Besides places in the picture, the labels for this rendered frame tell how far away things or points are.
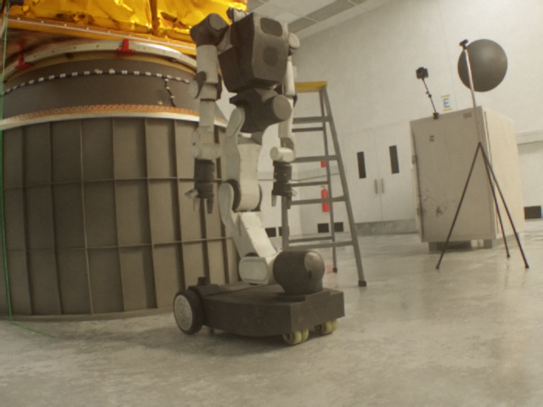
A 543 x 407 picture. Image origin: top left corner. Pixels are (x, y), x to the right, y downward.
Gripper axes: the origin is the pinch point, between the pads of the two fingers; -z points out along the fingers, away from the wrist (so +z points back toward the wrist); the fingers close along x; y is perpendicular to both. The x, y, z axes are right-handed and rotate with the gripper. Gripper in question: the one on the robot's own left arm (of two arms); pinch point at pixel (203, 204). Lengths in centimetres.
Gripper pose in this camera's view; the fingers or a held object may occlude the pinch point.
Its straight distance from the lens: 192.3
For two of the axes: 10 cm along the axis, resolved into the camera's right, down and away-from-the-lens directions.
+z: 0.5, -9.9, -1.0
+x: -6.2, -1.1, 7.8
